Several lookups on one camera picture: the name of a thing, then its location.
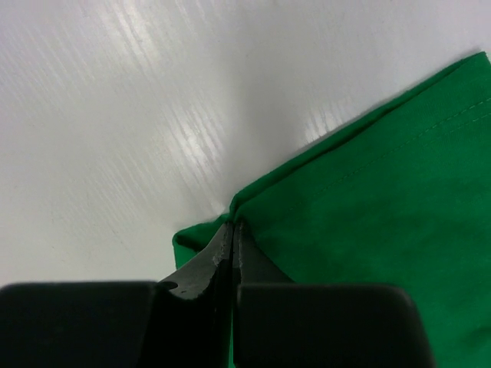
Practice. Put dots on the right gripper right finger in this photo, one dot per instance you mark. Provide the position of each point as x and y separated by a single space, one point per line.
280 323

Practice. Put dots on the green t shirt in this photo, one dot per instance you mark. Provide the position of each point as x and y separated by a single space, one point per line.
402 196

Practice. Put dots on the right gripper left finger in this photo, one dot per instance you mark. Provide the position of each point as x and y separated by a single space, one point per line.
181 321

